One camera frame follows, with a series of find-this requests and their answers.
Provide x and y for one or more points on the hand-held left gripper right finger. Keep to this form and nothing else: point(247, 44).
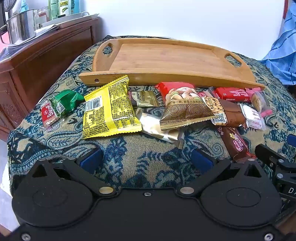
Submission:
point(201, 161)

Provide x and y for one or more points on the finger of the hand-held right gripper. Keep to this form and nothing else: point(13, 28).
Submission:
point(292, 140)
point(272, 160)

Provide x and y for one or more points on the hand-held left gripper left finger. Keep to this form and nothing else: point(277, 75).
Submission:
point(91, 160)

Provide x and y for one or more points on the dark brown chocolate packet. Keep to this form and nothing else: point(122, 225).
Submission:
point(235, 143)

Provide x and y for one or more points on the white snack packet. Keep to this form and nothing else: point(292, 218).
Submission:
point(253, 117)

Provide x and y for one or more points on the clear pink edged packet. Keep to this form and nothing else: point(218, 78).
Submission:
point(257, 102)

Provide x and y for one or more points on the yellow snack packet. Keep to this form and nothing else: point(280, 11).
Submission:
point(108, 111)

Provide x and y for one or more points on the silver gold snack packet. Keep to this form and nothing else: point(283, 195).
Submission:
point(157, 129)

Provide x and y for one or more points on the red gold nut packet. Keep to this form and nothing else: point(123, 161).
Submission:
point(182, 109)

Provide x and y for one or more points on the brown almond bar packet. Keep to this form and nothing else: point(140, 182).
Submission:
point(229, 111)

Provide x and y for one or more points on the red biscuit packet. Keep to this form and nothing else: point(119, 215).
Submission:
point(48, 114)

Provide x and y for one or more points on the green snack packet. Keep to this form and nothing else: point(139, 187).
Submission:
point(67, 100)

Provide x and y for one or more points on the long red bar packet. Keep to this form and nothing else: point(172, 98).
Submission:
point(233, 93)

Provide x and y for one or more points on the small packet with oval logo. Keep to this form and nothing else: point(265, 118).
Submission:
point(144, 98)

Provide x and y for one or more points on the paisley patterned blanket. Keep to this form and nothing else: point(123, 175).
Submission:
point(138, 148)

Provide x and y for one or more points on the blue checked cloth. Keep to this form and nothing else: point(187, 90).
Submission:
point(284, 46)

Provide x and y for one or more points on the brown wooden cabinet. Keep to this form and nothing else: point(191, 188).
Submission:
point(46, 60)

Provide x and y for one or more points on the stack of papers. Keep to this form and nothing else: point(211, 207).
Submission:
point(13, 48)

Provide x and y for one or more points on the white plastic tray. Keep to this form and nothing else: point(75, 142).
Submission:
point(69, 19)

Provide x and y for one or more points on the stainless steel pot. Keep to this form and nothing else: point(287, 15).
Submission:
point(20, 25)

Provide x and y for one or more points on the glass jar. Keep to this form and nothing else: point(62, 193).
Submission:
point(43, 14)

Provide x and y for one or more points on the teal spray bottle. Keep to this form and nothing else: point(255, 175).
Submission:
point(75, 5)

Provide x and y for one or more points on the green and white bottle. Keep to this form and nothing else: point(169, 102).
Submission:
point(55, 8)

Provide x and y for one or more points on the electric fly swatter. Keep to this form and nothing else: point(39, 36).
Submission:
point(9, 5)

